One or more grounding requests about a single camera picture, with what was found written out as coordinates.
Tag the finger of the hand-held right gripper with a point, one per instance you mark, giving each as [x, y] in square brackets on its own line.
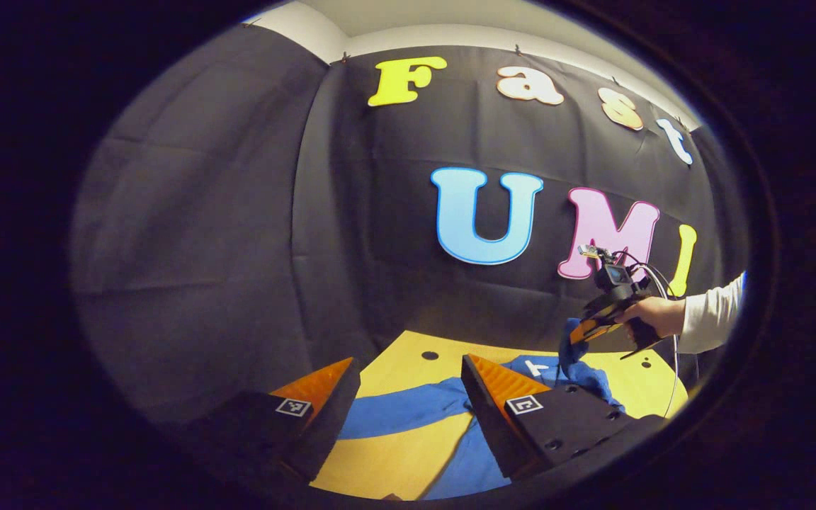
[592, 327]

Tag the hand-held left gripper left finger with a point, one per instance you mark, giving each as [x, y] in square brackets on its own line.
[330, 418]

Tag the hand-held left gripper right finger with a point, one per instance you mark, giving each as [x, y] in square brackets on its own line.
[489, 425]

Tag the blue shirt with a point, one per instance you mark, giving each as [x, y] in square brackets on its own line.
[408, 411]

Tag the black backdrop cloth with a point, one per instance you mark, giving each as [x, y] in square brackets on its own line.
[238, 212]

